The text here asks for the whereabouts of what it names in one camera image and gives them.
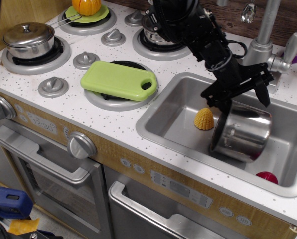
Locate red toy ball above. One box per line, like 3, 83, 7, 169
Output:
256, 171, 279, 185

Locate green cutting board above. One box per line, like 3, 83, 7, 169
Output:
80, 61, 157, 101

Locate lidded steel pot left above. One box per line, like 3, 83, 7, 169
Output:
2, 22, 56, 60

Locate burner ring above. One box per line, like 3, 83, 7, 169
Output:
58, 6, 118, 36
1, 36, 72, 76
83, 60, 159, 112
132, 27, 197, 61

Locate silver sink basin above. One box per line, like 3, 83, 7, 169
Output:
136, 73, 297, 197

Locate yellow cloth on floor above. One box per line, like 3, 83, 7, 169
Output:
7, 218, 40, 235

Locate lidded steel pot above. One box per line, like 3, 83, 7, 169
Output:
2, 22, 56, 60
142, 15, 175, 46

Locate silver faucet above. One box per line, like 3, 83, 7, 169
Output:
242, 0, 297, 94

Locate silver stove knob front left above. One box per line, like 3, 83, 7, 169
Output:
38, 77, 69, 98

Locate yellow toy corn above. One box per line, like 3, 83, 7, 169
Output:
194, 108, 214, 130

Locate silver oven dial right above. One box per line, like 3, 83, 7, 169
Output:
67, 131, 97, 160

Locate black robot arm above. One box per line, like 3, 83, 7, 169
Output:
146, 0, 273, 113

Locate silver oven dial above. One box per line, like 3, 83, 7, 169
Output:
67, 131, 97, 160
0, 96, 17, 120

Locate orange toy pumpkin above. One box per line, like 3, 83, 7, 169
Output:
71, 0, 101, 16

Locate rear left burner ring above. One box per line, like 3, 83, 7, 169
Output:
58, 6, 118, 36

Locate oven door with handle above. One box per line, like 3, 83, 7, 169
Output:
0, 122, 111, 239

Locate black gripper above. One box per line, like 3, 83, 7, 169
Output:
201, 58, 273, 115

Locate dishwasher control panel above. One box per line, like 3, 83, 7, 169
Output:
150, 170, 213, 209

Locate silver stove knob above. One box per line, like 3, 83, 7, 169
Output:
124, 10, 144, 27
101, 28, 126, 47
38, 77, 69, 98
73, 51, 100, 70

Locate digital clock panel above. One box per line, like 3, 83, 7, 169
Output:
26, 112, 57, 135

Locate dishwasher door with handle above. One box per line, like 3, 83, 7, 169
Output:
104, 167, 244, 239

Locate blue clamp tool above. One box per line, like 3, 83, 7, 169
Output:
0, 187, 33, 219

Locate rear right burner ring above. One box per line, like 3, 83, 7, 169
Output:
132, 27, 197, 61

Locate silver stove knob middle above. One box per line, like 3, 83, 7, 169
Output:
73, 51, 100, 70

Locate silver oven dial left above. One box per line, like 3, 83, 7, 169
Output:
0, 96, 17, 120

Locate green plate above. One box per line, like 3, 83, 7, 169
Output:
65, 5, 109, 24

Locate silver stove knob rear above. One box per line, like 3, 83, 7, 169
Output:
124, 10, 144, 27

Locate front burner ring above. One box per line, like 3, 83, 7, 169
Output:
83, 60, 159, 112

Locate silver stove knob upper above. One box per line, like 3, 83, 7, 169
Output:
101, 28, 126, 47

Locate lidded steel pot rear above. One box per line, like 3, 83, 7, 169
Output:
142, 15, 175, 46

